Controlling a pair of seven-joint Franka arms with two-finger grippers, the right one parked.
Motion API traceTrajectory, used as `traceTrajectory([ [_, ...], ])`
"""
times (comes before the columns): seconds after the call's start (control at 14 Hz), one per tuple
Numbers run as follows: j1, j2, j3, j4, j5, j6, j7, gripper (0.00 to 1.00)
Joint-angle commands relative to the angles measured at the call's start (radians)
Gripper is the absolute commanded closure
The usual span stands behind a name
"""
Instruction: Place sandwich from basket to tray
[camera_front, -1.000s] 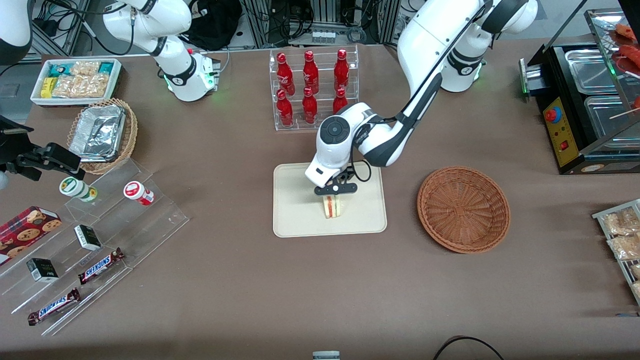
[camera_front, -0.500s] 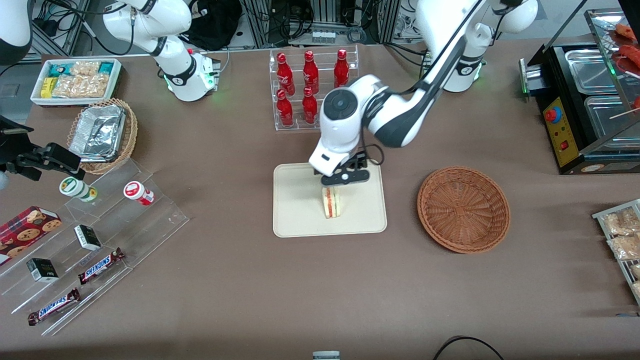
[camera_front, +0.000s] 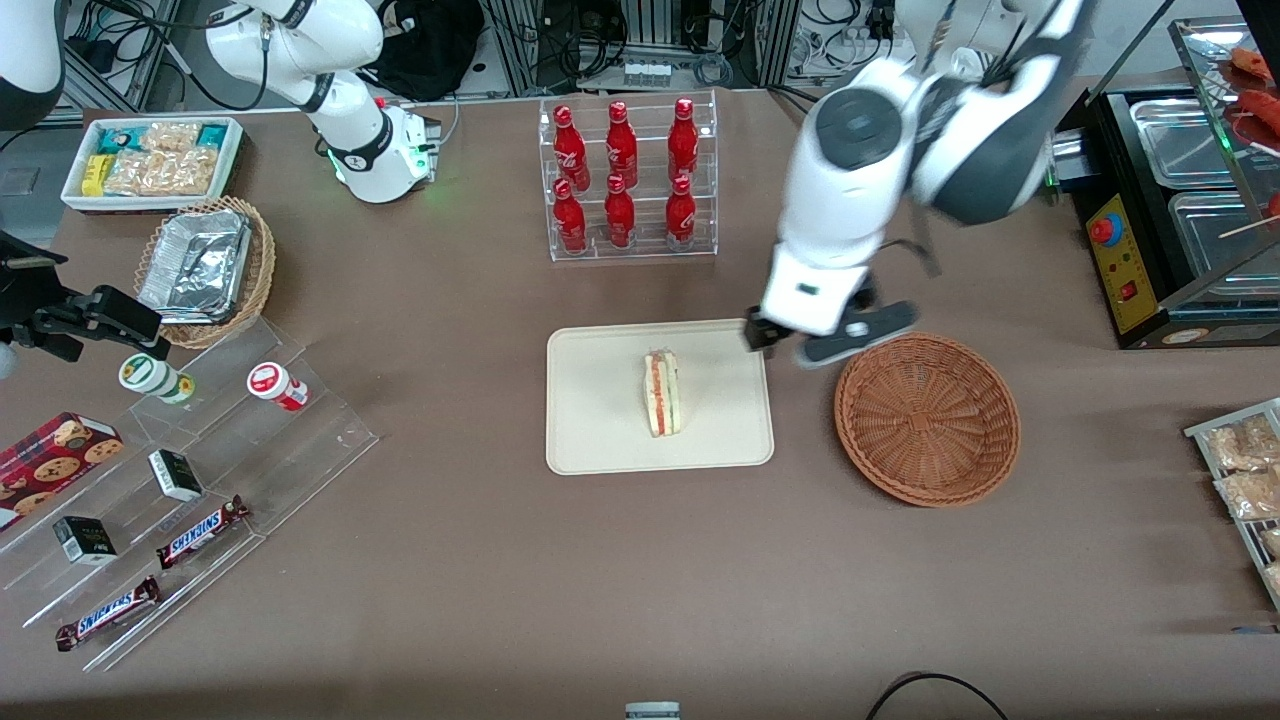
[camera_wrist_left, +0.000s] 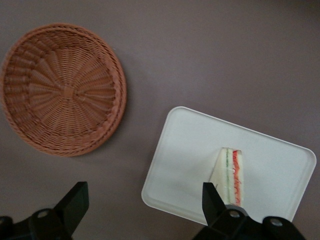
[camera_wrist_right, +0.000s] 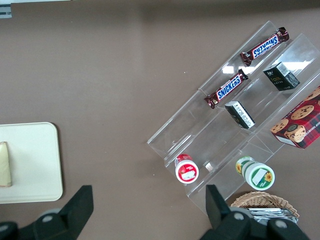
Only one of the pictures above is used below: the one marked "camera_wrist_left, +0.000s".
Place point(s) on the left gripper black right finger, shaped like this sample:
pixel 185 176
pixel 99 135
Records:
pixel 220 217

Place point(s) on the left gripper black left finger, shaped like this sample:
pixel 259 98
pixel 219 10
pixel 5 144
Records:
pixel 67 212

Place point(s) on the triangular sandwich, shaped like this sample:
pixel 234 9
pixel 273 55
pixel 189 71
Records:
pixel 231 175

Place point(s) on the cream plastic tray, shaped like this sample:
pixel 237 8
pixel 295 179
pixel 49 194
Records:
pixel 190 155

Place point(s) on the round brown wicker basket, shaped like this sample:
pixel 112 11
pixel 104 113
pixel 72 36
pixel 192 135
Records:
pixel 62 90

